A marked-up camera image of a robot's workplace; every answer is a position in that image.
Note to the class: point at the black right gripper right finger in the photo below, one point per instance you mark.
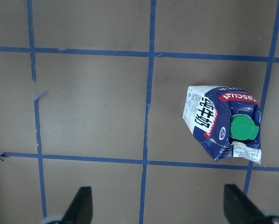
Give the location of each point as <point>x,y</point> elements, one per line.
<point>239,209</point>

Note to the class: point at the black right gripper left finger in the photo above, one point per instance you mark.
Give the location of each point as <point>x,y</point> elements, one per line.
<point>80,210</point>

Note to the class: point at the blue white milk carton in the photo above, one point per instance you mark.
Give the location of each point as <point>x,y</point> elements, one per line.
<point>225,121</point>

